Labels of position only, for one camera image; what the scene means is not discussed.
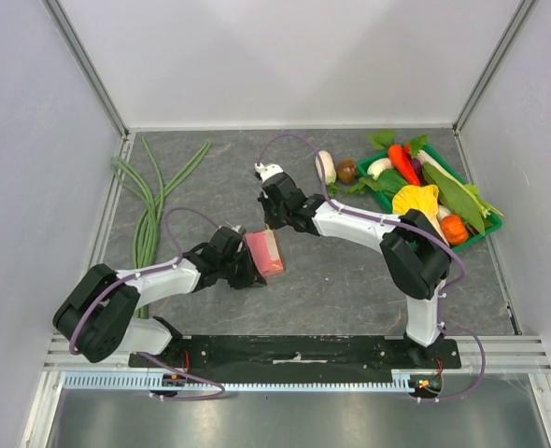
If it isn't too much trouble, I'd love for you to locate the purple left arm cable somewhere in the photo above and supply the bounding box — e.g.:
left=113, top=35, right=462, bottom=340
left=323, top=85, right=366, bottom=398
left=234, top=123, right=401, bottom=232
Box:
left=69, top=207, right=228, bottom=401

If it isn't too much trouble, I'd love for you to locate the orange pumpkin toy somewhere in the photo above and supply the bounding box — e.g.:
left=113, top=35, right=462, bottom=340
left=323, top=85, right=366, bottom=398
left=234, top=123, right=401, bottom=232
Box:
left=440, top=215, right=469, bottom=246

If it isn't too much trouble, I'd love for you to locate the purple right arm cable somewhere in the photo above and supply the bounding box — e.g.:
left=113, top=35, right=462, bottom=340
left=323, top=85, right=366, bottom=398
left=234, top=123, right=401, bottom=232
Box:
left=259, top=133, right=487, bottom=402

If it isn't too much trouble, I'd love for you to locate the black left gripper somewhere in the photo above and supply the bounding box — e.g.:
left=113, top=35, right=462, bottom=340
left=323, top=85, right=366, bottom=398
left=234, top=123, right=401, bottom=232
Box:
left=219, top=245, right=266, bottom=289

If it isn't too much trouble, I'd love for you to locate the white radish toy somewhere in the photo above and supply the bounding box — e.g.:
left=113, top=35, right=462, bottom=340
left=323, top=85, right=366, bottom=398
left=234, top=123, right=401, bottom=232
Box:
left=315, top=150, right=337, bottom=186

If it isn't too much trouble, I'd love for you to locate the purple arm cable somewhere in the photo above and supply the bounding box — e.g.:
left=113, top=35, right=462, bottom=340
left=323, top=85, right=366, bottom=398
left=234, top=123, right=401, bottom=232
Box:
left=259, top=133, right=487, bottom=402
left=69, top=207, right=228, bottom=401

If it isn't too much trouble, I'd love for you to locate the brown mushroom toy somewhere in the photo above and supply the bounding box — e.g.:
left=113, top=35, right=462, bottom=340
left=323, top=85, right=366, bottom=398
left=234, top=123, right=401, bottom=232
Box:
left=336, top=158, right=359, bottom=185

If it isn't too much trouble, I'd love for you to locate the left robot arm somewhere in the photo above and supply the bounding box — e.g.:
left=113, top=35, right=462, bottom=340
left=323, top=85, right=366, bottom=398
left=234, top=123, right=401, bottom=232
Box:
left=52, top=227, right=266, bottom=367

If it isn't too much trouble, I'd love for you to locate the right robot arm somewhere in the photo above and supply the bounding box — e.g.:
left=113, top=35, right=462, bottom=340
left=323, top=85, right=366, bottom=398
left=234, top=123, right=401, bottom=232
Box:
left=255, top=164, right=452, bottom=368

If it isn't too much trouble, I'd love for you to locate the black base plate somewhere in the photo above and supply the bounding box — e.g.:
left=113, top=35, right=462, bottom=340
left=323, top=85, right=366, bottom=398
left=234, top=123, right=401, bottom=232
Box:
left=156, top=335, right=461, bottom=371

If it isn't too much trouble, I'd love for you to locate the green leafy vegetable toy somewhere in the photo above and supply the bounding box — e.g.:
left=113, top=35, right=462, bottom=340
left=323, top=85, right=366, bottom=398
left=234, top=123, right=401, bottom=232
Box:
left=327, top=169, right=408, bottom=202

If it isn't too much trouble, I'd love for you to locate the green corn toy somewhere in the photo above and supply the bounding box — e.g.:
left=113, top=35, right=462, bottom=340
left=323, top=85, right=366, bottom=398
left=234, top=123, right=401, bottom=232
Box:
left=422, top=162, right=502, bottom=235

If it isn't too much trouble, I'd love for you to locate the green long beans bundle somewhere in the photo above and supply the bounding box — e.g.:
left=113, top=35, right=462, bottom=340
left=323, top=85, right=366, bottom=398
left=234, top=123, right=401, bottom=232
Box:
left=110, top=135, right=213, bottom=321

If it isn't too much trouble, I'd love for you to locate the yellow cabbage toy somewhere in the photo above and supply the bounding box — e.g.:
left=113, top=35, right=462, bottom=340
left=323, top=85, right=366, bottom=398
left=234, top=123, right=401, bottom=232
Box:
left=391, top=185, right=449, bottom=245

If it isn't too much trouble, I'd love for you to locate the green plastic tray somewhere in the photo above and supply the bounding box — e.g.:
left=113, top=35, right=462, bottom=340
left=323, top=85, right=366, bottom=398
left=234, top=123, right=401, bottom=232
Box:
left=356, top=143, right=504, bottom=253

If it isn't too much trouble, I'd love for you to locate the pink express box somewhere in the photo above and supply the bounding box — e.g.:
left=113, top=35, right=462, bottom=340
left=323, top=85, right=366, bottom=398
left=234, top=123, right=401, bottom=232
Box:
left=246, top=229, right=285, bottom=277

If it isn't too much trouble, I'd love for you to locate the white turnip toy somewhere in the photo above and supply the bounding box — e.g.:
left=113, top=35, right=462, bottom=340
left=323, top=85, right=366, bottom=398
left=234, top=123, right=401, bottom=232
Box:
left=367, top=158, right=394, bottom=180

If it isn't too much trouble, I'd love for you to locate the white cable duct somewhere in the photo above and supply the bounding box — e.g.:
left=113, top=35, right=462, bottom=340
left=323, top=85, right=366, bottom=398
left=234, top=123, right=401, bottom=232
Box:
left=64, top=371, right=431, bottom=393

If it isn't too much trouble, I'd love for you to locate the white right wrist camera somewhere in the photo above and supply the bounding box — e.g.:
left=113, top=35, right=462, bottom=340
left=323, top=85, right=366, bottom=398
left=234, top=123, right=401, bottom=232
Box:
left=254, top=162, right=283, bottom=183

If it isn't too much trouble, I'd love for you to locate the orange carrot toy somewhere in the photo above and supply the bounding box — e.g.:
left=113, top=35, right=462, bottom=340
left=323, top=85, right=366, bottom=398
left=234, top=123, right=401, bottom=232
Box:
left=388, top=145, right=421, bottom=187

